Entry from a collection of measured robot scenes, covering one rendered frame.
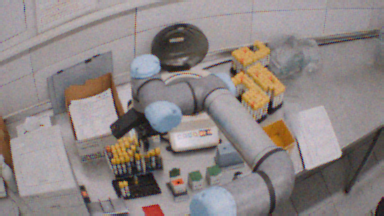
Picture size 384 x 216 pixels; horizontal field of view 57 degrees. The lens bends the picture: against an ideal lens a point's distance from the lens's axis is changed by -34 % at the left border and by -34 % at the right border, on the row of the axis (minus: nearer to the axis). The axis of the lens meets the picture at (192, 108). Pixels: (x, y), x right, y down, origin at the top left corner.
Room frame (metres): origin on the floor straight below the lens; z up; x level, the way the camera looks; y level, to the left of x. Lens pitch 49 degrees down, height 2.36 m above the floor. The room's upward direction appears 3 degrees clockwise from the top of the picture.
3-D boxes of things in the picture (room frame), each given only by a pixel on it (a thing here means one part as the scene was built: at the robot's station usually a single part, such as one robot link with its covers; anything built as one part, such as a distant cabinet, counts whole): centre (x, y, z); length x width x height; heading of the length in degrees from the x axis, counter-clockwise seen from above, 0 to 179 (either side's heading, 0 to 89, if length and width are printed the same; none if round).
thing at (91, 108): (1.13, 0.37, 0.95); 0.29 x 0.25 x 0.15; 24
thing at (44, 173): (0.74, 0.52, 1.03); 0.31 x 0.27 x 0.30; 114
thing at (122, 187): (0.88, 0.18, 0.93); 0.17 x 0.09 x 0.11; 114
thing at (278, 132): (1.08, -0.31, 0.93); 0.13 x 0.13 x 0.10; 29
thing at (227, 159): (1.03, -0.14, 0.92); 0.10 x 0.07 x 0.10; 106
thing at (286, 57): (1.59, -0.41, 0.97); 0.26 x 0.17 x 0.19; 128
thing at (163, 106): (0.80, 0.06, 1.44); 0.11 x 0.11 x 0.08; 26
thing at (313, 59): (1.65, -0.56, 0.94); 0.20 x 0.17 x 0.14; 97
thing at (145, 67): (0.88, 0.12, 1.44); 0.09 x 0.08 x 0.11; 26
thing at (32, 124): (1.04, 0.70, 0.94); 0.22 x 0.12 x 0.13; 118
